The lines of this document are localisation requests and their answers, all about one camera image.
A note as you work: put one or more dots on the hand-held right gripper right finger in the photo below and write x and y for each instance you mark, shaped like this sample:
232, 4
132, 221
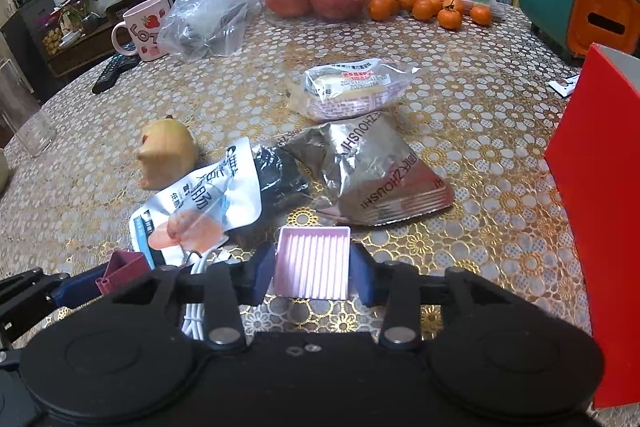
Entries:
362, 279

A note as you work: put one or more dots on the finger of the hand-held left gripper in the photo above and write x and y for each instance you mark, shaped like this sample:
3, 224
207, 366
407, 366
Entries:
80, 289
22, 322

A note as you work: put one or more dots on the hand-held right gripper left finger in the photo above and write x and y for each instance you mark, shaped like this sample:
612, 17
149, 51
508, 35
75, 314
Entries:
260, 279

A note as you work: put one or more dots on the small maroon box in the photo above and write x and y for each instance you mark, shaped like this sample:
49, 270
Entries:
122, 269

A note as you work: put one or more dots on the small pink ribbed tray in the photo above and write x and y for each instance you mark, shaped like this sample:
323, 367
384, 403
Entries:
312, 262

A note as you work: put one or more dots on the yellow toy bun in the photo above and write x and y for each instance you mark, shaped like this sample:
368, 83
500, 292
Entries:
167, 152

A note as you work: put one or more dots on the red cardboard box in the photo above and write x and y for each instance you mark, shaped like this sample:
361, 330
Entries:
600, 207

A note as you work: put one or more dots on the gold floral tablecloth desktop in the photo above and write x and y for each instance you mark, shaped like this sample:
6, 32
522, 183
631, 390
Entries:
500, 132

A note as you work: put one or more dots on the white blue sausage packet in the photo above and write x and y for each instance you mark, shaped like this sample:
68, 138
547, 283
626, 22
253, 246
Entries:
200, 207

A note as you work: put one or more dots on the black snack packet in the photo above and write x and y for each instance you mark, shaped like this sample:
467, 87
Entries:
280, 177

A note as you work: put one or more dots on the silver snack packet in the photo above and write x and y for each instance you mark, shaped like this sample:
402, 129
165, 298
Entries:
370, 167

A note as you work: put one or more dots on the clear glass jar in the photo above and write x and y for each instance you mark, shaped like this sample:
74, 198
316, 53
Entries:
32, 134

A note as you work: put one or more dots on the clear bread packet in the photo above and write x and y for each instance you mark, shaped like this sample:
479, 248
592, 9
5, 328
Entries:
345, 87

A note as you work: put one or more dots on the black remote control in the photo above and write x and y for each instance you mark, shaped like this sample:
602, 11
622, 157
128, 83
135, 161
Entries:
112, 74

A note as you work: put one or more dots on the wooden television cabinet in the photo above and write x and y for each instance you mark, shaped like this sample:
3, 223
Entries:
80, 52

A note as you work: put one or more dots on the black shelf unit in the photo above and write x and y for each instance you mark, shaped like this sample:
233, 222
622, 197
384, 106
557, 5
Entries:
25, 32

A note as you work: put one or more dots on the clear plastic bag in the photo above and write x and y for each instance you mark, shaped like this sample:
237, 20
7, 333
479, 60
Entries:
210, 17

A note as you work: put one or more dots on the pink strawberry mug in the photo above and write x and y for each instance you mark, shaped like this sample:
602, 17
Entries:
145, 27

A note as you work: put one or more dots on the pile of tangerines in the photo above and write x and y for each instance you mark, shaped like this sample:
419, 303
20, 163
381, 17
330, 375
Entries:
425, 9

